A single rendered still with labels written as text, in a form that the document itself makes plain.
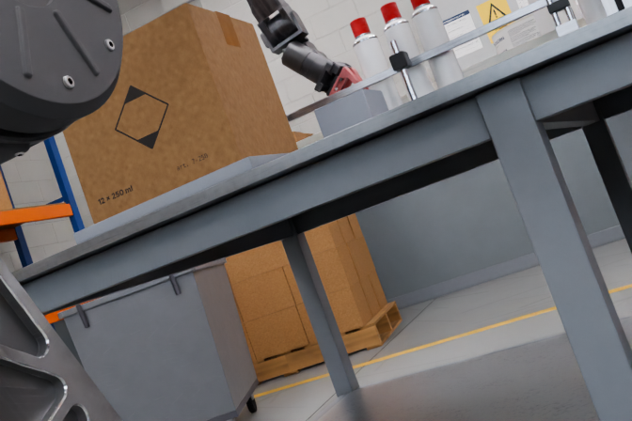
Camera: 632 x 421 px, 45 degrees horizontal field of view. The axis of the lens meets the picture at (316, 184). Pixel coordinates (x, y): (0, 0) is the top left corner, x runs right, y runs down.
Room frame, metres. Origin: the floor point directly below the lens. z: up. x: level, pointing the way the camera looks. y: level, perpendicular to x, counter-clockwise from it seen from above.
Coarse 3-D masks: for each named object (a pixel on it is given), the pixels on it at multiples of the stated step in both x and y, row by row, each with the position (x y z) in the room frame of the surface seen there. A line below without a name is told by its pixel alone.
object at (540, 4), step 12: (540, 0) 1.31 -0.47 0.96; (552, 0) 1.30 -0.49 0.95; (516, 12) 1.32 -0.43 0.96; (528, 12) 1.32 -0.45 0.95; (492, 24) 1.34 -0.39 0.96; (504, 24) 1.34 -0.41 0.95; (468, 36) 1.36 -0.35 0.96; (480, 36) 1.36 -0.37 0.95; (444, 48) 1.38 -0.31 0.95; (420, 60) 1.40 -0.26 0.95; (384, 72) 1.43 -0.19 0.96; (396, 72) 1.43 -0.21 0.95; (360, 84) 1.46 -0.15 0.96; (372, 84) 1.45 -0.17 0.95; (336, 96) 1.48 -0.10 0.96; (312, 108) 1.50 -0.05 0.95; (288, 120) 1.53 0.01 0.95
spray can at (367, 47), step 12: (360, 24) 1.47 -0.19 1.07; (360, 36) 1.47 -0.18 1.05; (372, 36) 1.47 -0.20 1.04; (360, 48) 1.47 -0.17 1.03; (372, 48) 1.46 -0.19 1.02; (360, 60) 1.48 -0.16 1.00; (372, 60) 1.46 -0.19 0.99; (384, 60) 1.47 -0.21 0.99; (372, 72) 1.46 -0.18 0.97; (384, 84) 1.46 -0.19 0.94; (384, 96) 1.46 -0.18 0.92; (396, 96) 1.47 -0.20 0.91
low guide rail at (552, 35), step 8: (584, 24) 1.36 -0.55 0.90; (552, 32) 1.38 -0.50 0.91; (536, 40) 1.39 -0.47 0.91; (544, 40) 1.39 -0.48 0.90; (512, 48) 1.41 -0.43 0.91; (520, 48) 1.40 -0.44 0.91; (528, 48) 1.40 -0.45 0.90; (496, 56) 1.42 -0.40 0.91; (504, 56) 1.42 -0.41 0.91; (512, 56) 1.41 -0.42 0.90; (480, 64) 1.44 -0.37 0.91; (488, 64) 1.43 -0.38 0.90; (464, 72) 1.45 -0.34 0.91; (472, 72) 1.45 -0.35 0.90; (312, 136) 1.59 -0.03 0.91; (320, 136) 1.59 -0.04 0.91; (296, 144) 1.61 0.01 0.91; (304, 144) 1.60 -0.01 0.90
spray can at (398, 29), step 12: (384, 12) 1.45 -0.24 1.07; (396, 12) 1.44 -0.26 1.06; (396, 24) 1.43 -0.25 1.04; (408, 24) 1.44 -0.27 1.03; (396, 36) 1.43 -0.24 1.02; (408, 36) 1.44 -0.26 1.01; (408, 48) 1.43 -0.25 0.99; (408, 72) 1.44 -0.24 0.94; (420, 72) 1.43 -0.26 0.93; (420, 84) 1.43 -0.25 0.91; (432, 84) 1.45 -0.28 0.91; (408, 96) 1.45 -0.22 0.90; (420, 96) 1.43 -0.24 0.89
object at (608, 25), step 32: (576, 32) 0.90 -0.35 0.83; (608, 32) 0.89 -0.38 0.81; (512, 64) 0.93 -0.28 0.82; (544, 64) 0.95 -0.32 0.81; (448, 96) 0.97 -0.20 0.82; (352, 128) 1.03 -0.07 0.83; (384, 128) 1.01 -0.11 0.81; (288, 160) 1.07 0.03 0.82; (320, 160) 1.11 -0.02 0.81; (224, 192) 1.12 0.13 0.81; (128, 224) 1.20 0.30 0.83; (160, 224) 1.20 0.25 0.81; (64, 256) 1.26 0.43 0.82
